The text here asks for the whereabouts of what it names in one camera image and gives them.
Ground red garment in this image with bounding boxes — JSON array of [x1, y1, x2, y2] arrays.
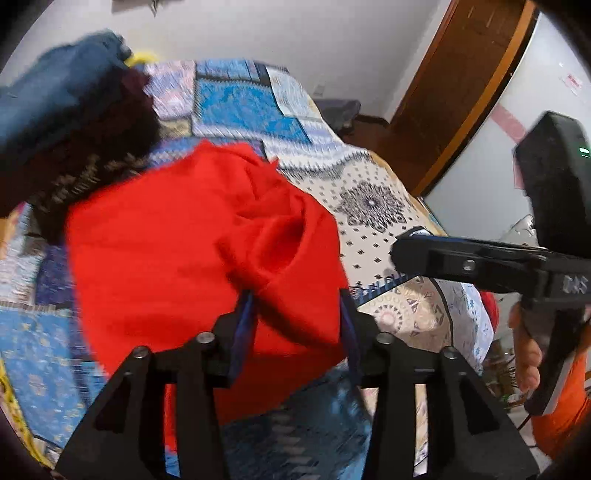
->
[[65, 142, 348, 423]]

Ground orange sleeve forearm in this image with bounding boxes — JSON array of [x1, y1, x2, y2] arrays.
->
[[531, 353, 590, 461]]

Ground person's right hand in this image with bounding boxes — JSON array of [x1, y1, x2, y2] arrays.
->
[[508, 303, 543, 393]]

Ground brown wooden door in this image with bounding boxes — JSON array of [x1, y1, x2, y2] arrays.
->
[[345, 1, 538, 196]]

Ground dark patterned folded garment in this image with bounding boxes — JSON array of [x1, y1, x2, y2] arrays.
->
[[28, 153, 147, 245]]

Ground folded maroon garment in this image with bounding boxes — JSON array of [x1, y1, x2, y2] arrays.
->
[[1, 68, 158, 217]]

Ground folded blue sweater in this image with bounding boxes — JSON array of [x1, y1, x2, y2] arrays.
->
[[1, 30, 131, 156]]

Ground yellow garment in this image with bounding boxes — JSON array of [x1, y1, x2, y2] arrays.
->
[[124, 51, 159, 68]]

